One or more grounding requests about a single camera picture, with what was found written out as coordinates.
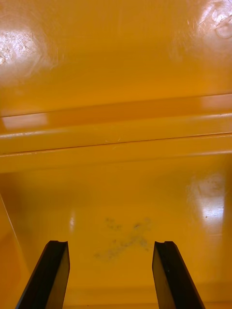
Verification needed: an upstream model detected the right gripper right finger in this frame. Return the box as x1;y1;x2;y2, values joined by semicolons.
152;240;206;309

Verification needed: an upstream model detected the yellow-orange plastic bin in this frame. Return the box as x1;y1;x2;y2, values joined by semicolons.
0;133;232;309
0;0;232;155

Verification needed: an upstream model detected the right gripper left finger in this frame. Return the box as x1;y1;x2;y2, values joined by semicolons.
15;240;71;309

